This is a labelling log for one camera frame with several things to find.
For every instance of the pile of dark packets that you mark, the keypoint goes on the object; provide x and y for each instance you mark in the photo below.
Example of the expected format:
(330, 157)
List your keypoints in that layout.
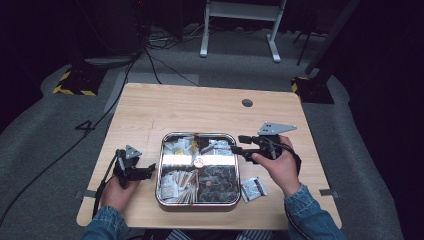
(220, 186)

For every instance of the black stand base yellow edge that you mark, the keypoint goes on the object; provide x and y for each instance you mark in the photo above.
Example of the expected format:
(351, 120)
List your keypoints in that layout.
(313, 91)

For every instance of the grey tape strip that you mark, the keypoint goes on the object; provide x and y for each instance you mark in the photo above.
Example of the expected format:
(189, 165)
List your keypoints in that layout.
(328, 192)
(87, 193)

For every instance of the black yellow striped stand base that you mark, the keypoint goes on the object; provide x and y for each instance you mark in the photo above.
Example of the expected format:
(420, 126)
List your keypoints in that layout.
(78, 83)

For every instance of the white metal stand frame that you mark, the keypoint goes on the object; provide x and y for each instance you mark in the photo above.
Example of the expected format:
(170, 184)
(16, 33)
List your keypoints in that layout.
(241, 10)

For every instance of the square metal compartment tray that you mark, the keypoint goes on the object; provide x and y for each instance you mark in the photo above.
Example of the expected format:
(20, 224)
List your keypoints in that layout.
(160, 196)

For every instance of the single silver packet red stripe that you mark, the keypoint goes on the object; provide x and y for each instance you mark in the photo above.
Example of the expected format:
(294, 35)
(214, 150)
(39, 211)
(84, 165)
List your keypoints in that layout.
(259, 186)

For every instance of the pile of silver packets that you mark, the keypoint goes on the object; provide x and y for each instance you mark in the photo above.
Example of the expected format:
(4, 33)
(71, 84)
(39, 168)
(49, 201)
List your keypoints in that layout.
(218, 146)

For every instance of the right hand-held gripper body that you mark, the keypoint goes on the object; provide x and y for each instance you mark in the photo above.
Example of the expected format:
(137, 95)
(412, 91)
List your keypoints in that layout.
(270, 146)

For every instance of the grey flat floor plate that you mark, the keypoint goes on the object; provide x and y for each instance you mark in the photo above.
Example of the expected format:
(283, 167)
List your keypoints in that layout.
(110, 61)

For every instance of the person's left hand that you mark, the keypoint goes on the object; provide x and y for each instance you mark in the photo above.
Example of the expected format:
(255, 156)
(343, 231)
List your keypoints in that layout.
(116, 196)

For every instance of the pile of brown stick packets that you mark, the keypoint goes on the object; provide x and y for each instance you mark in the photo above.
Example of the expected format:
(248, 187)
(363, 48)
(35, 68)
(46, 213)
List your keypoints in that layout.
(180, 186)

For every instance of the pile of white packets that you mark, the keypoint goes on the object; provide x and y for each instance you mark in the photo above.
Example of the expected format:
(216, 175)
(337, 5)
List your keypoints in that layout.
(180, 146)

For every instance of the black slanted stand pole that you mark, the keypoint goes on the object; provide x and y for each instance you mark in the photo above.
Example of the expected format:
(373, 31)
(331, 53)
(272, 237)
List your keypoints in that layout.
(330, 36)

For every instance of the person's striped clothing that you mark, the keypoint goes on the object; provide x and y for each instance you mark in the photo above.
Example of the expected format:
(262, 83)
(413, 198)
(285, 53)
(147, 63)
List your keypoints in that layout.
(253, 235)

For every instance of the person's right hand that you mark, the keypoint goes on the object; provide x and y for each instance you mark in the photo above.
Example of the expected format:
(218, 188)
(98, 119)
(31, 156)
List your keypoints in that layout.
(283, 173)

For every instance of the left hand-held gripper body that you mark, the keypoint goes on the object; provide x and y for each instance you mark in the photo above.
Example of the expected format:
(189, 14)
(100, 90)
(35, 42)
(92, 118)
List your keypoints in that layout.
(125, 168)

